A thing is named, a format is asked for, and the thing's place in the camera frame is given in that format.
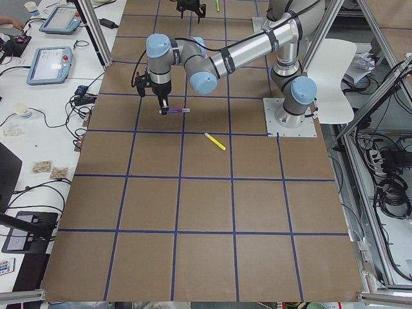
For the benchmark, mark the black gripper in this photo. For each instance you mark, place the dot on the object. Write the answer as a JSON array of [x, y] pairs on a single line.
[[161, 90]]

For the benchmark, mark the purple pen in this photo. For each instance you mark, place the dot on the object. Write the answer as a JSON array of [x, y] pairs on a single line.
[[170, 111]]

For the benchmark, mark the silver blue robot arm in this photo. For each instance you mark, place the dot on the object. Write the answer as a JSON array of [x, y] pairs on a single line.
[[287, 23]]

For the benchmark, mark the white paper cup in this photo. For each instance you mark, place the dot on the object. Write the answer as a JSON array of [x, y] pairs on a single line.
[[32, 8]]

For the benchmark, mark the person hand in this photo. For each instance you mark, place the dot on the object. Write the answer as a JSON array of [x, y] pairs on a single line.
[[10, 20]]

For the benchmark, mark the yellow highlighter pen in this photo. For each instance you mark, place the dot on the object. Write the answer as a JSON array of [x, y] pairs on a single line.
[[215, 141]]

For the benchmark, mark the black power adapter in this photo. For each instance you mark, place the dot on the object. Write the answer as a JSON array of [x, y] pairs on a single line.
[[108, 24]]

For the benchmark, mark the near blue teach pendant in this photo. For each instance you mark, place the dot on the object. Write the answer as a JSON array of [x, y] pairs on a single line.
[[50, 66]]

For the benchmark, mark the blue teach pendant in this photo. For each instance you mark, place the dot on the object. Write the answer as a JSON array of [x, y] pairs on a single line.
[[62, 20], [50, 66]]

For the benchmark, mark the right snack bag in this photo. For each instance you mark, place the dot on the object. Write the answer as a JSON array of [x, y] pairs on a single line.
[[59, 173]]

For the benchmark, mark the snack bag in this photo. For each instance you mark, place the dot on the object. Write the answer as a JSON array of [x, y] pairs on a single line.
[[44, 166], [59, 173]]

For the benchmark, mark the far blue teach pendant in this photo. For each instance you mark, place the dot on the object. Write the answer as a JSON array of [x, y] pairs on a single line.
[[62, 20]]

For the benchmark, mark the left snack bag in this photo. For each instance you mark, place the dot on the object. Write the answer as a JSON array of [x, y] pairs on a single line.
[[44, 166]]

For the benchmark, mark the crumpled white tissue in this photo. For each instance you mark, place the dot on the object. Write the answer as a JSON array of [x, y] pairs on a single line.
[[12, 130]]

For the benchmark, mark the black circuit board device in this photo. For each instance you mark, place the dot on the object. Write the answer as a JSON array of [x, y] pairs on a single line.
[[16, 45]]

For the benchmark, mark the black monitor edge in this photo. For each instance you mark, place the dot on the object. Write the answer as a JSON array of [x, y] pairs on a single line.
[[9, 175]]

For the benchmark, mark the white plastic chair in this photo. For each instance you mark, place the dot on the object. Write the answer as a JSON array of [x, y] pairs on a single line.
[[327, 69]]

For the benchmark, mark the black monitor stand base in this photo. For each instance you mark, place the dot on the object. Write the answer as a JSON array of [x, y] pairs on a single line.
[[30, 232]]

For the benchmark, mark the stack of papers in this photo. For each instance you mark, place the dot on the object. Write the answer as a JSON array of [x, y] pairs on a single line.
[[361, 65]]

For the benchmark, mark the colourful remote control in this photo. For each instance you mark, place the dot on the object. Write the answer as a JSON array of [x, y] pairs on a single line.
[[7, 266]]

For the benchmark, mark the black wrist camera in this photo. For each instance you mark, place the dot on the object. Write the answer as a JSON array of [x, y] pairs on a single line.
[[142, 82]]

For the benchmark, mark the blue black cable connector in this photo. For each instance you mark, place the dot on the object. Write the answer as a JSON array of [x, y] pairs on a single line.
[[82, 97]]

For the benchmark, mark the aluminium frame post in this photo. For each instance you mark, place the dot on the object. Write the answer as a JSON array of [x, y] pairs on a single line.
[[94, 30]]

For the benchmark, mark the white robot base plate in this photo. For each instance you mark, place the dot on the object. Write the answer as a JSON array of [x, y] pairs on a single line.
[[280, 124]]

